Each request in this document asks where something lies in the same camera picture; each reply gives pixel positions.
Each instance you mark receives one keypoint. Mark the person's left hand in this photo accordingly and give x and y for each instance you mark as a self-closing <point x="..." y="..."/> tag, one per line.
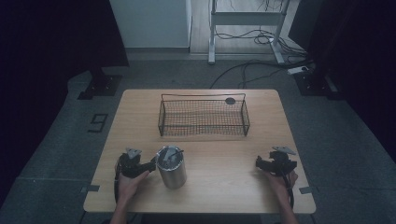
<point x="130" y="185"/>

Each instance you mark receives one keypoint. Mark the black stand base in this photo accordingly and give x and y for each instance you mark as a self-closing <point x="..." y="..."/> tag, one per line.
<point x="100" y="84"/>
<point x="314" y="82"/>

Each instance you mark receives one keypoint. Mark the black round table grommet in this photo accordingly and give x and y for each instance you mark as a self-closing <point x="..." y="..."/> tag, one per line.
<point x="230" y="100"/>

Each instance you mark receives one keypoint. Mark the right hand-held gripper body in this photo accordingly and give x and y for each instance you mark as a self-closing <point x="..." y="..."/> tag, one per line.
<point x="279" y="162"/>

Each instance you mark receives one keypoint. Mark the silver metal cup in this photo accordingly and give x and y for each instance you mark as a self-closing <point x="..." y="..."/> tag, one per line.
<point x="171" y="167"/>

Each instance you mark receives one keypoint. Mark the white cabinet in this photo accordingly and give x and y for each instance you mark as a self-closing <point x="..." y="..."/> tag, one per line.
<point x="152" y="25"/>

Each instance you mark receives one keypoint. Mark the white metal desk frame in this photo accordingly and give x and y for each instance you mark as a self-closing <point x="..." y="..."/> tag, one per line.
<point x="246" y="29"/>

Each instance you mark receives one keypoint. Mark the white power strip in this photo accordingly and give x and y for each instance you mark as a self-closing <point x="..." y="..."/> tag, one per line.
<point x="297" y="69"/>

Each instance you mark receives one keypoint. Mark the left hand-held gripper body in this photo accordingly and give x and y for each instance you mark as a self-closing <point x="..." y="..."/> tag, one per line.
<point x="132" y="164"/>

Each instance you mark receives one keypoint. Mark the grey tape strip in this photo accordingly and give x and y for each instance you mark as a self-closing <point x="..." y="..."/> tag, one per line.
<point x="306" y="190"/>
<point x="90" y="188"/>

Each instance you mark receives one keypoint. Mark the person's right hand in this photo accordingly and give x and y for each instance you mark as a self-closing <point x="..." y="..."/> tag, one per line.
<point x="282" y="184"/>

